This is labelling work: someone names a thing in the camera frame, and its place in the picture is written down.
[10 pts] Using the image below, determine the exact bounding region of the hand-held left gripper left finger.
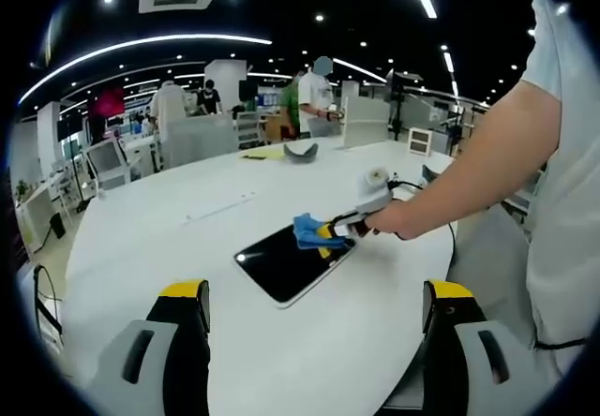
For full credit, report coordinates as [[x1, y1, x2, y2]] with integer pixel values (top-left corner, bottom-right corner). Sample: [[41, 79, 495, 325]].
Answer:
[[88, 277, 212, 416]]

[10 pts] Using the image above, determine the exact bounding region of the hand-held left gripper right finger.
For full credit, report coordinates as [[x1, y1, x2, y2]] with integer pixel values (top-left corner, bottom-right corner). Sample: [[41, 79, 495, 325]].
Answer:
[[421, 278, 541, 416]]

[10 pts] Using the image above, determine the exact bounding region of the blue cleaning cloth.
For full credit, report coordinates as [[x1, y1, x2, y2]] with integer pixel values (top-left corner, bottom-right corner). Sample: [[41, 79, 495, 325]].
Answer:
[[292, 213, 330, 251]]

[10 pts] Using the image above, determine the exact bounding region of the black tablet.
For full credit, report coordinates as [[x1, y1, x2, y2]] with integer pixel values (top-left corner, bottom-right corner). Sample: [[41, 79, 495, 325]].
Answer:
[[232, 222, 356, 309]]

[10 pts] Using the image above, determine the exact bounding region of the yellow cloth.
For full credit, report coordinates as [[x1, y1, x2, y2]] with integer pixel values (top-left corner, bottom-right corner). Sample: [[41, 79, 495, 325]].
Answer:
[[241, 149, 285, 161]]

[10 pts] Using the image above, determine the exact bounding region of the person's right hand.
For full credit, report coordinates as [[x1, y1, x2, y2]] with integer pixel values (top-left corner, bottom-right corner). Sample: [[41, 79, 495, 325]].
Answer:
[[366, 199, 424, 242]]

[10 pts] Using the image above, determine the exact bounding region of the grey curved headband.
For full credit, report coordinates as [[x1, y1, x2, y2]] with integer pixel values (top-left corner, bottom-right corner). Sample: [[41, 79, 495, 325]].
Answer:
[[420, 163, 443, 188], [282, 142, 320, 167]]

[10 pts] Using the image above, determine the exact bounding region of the small white grille box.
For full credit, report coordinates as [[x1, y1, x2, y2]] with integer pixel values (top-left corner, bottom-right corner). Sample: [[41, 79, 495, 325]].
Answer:
[[407, 126, 434, 157]]

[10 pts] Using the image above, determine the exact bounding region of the white desk partition panel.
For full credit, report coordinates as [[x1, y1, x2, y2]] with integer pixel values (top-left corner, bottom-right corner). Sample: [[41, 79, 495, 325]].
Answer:
[[342, 96, 393, 150]]

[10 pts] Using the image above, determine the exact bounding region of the black tripod stand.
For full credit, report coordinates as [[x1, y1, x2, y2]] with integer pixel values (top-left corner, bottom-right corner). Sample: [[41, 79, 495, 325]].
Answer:
[[386, 71, 423, 141]]

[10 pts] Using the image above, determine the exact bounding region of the wooden cabinet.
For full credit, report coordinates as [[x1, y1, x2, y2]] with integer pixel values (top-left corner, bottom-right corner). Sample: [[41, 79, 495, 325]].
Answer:
[[264, 114, 287, 141]]

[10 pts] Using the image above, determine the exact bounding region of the white mesh office chair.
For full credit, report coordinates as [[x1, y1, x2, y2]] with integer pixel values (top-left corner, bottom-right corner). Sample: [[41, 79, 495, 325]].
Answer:
[[235, 110, 268, 148]]

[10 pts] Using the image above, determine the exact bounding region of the grey desk partition panel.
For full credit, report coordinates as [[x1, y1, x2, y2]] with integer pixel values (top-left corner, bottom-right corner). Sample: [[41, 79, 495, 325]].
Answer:
[[163, 114, 239, 169]]

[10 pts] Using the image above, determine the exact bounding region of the black waste bin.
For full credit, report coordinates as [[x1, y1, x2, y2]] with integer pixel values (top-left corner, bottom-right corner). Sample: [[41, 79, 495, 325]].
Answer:
[[49, 212, 67, 240]]

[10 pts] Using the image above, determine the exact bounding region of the person in white shirt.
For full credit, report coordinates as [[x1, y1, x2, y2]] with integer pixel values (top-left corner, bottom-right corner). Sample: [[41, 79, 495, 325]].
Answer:
[[519, 0, 600, 379]]

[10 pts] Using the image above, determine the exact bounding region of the red screen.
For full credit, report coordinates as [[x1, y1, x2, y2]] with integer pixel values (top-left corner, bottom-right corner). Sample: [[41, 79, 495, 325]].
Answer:
[[88, 88, 126, 118]]

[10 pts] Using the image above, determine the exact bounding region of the curved ceiling light strip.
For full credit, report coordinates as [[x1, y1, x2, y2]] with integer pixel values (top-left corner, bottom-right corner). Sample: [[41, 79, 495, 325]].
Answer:
[[18, 34, 274, 107]]

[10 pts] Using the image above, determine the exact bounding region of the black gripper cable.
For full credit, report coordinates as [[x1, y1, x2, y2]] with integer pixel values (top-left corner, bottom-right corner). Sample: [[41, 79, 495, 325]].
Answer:
[[387, 180, 459, 272]]

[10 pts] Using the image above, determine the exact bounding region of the thin black cord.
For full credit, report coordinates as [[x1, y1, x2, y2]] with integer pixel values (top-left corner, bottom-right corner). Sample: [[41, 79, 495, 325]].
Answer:
[[532, 337, 588, 350]]

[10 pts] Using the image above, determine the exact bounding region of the black looped cable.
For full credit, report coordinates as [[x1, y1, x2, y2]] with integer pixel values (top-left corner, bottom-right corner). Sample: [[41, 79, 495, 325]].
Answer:
[[31, 264, 66, 342]]

